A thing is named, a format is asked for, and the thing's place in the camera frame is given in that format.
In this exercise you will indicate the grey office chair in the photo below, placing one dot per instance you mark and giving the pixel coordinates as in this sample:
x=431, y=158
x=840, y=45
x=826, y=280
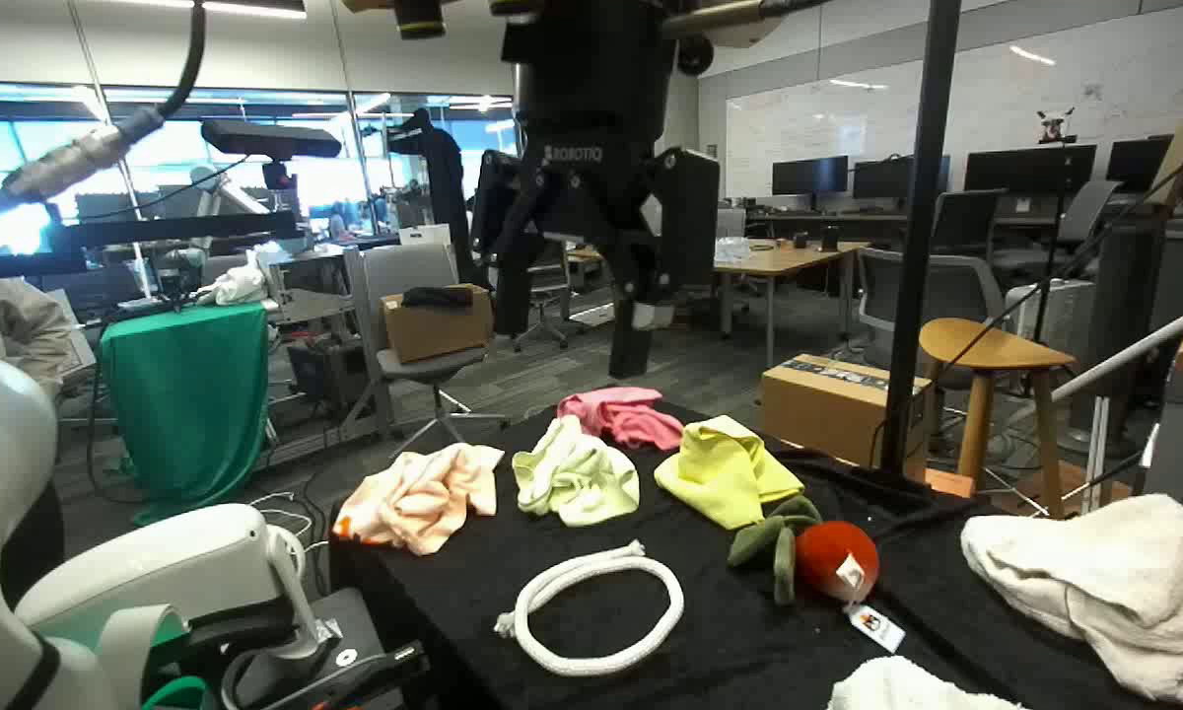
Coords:
x=418, y=381

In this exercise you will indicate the small black wall gadget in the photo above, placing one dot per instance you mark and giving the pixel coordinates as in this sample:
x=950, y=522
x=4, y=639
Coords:
x=1052, y=125

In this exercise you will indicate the wooden stool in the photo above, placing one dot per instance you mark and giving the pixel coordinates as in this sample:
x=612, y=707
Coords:
x=992, y=347

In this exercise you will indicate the grey swivel chair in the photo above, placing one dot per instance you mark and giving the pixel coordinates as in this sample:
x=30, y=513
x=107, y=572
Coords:
x=946, y=277

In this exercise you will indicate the teal green sheet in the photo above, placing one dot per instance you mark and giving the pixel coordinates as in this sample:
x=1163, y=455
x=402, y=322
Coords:
x=172, y=655

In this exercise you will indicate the black vertical pole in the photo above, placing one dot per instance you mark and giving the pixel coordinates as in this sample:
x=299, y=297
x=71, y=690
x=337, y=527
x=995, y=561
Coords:
x=929, y=197

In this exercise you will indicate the tan wooden plank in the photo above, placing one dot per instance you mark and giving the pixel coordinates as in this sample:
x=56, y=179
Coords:
x=1181, y=158

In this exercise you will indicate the black table cloth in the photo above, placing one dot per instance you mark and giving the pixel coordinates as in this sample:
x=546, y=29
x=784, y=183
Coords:
x=695, y=631

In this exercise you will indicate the yellow cloth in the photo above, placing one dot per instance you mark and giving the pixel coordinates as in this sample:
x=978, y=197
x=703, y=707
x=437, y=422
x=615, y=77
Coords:
x=721, y=471

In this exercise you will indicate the black draped stand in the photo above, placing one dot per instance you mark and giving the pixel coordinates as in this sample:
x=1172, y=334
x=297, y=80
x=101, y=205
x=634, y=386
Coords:
x=437, y=183

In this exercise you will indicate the large white terry towel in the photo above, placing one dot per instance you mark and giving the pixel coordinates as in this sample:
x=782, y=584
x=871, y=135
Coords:
x=1118, y=577

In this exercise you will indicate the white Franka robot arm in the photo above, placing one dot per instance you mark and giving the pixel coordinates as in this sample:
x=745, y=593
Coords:
x=0, y=460

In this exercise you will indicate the black bar-shaped camera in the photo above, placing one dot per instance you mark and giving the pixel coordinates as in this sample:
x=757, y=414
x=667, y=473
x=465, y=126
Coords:
x=268, y=141

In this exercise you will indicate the pink cloth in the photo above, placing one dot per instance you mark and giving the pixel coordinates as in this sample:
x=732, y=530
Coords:
x=624, y=421

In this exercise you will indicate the red plush toy green leaves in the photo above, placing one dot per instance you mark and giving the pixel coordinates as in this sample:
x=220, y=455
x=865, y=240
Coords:
x=832, y=559

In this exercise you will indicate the black clamp bracket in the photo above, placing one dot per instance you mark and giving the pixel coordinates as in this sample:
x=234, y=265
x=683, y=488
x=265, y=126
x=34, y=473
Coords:
x=318, y=655

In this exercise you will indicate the green fabric drape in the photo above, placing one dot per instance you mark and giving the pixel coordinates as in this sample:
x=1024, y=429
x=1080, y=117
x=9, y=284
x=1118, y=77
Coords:
x=190, y=397

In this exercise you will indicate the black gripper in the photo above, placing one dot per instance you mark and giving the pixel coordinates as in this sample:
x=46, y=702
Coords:
x=591, y=93

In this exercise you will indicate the white crumpled bag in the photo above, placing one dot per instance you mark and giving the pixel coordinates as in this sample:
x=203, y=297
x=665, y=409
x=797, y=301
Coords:
x=230, y=280

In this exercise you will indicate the black utility cart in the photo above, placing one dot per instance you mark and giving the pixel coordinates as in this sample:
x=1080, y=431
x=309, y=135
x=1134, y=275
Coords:
x=318, y=340

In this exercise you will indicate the peach cloth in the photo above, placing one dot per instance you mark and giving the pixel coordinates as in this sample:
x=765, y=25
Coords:
x=418, y=498

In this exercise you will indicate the light green cloth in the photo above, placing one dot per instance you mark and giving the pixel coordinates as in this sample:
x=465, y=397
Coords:
x=573, y=473

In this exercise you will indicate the brown cardboard box black tape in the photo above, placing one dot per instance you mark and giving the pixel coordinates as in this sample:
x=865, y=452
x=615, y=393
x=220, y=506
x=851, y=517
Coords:
x=829, y=409

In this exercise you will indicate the white metal rail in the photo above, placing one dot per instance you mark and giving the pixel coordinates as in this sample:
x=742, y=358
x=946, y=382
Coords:
x=1118, y=351

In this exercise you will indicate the small brown carton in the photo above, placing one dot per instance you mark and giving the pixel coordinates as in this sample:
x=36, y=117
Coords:
x=435, y=323

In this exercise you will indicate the whiteboard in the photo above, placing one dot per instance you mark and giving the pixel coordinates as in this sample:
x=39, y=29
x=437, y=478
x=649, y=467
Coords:
x=1076, y=80

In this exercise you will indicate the black computer monitor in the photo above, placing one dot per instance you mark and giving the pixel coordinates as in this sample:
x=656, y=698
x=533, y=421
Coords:
x=1025, y=169
x=887, y=179
x=1163, y=158
x=811, y=175

